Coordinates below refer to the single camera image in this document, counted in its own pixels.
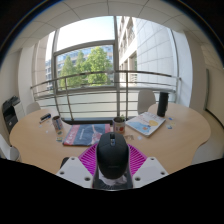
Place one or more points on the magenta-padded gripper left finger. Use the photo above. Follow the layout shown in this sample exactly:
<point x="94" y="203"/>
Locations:
<point x="75" y="171"/>

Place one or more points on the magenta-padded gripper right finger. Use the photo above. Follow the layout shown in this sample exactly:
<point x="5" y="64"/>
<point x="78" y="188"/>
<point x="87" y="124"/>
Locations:
<point x="150" y="170"/>

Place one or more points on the black computer mouse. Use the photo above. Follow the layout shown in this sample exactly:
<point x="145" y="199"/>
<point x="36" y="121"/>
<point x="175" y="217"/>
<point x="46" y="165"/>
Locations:
<point x="112" y="155"/>

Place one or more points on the red and blue magazine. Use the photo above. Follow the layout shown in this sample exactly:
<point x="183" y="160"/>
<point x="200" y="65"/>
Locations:
<point x="85" y="134"/>

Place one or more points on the light blue picture book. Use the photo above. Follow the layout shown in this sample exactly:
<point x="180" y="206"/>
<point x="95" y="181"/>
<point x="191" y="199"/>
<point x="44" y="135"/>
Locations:
<point x="146" y="123"/>

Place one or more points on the blue and white mug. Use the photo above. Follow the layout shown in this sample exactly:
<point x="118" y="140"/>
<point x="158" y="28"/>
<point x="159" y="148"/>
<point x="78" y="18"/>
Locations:
<point x="57" y="124"/>

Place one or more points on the white and red plant pot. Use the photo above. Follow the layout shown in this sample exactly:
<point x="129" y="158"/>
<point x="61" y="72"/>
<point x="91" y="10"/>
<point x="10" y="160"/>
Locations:
<point x="119" y="126"/>

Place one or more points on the dark blue stapler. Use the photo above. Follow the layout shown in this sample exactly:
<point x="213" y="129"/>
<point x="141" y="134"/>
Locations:
<point x="45" y="117"/>

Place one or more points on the black cylindrical bottle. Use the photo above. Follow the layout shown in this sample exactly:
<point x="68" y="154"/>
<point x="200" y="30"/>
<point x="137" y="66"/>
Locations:
<point x="162" y="104"/>

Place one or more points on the black office printer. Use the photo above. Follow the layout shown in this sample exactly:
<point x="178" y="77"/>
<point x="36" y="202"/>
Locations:
<point x="10" y="113"/>

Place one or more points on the metal balcony railing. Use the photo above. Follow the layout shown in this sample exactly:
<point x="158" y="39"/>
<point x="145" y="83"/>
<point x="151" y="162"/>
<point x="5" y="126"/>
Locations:
<point x="100" y="77"/>

